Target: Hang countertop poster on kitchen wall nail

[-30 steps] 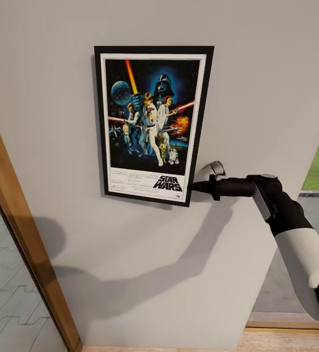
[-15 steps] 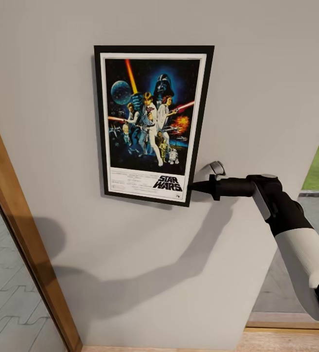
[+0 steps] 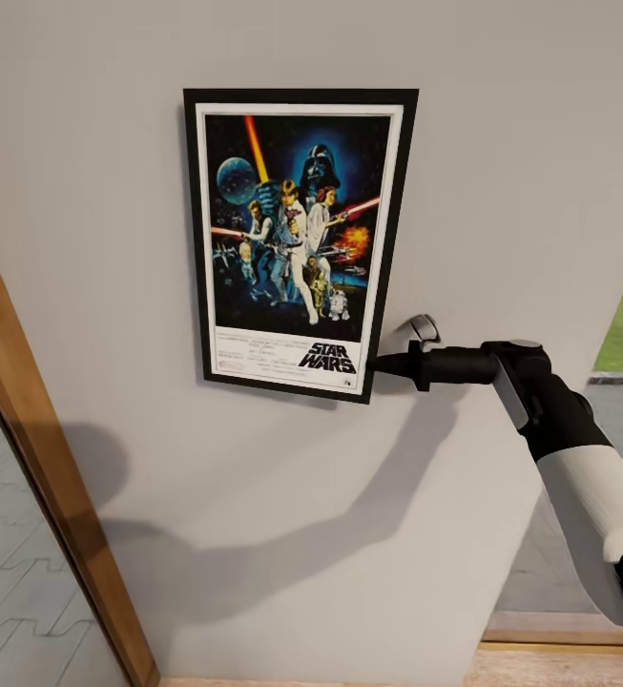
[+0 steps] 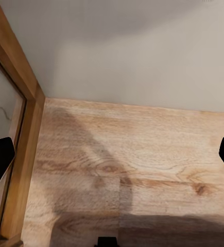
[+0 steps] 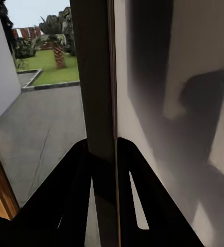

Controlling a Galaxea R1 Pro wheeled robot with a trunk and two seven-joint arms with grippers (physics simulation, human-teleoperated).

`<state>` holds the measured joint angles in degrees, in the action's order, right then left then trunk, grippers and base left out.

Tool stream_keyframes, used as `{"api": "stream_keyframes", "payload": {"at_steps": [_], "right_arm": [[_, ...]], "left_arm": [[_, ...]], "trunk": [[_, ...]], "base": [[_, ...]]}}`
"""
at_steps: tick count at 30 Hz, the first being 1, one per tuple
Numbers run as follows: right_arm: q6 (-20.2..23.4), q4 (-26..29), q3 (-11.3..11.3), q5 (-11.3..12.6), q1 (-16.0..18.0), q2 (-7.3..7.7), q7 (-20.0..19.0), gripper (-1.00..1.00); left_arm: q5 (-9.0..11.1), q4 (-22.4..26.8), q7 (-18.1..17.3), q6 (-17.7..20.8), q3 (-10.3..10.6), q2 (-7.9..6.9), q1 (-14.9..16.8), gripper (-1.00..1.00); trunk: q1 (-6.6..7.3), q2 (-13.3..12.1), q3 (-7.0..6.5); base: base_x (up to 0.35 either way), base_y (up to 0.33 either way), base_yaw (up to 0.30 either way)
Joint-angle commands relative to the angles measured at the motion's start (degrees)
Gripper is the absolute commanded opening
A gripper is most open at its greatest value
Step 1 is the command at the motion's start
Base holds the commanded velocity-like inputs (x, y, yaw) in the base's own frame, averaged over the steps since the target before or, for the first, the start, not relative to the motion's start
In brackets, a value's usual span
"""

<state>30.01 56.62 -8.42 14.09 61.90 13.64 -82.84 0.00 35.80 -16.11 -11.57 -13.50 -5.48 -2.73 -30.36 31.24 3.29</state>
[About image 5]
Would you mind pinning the poster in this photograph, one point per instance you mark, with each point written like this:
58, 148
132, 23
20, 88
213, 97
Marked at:
94, 34

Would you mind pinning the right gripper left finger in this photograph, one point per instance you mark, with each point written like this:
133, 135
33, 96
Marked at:
56, 214

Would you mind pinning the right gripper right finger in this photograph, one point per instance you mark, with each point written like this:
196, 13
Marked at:
167, 225

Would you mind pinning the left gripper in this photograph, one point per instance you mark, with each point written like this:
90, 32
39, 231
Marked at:
4, 224

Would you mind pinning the door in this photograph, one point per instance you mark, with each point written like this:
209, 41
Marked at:
41, 108

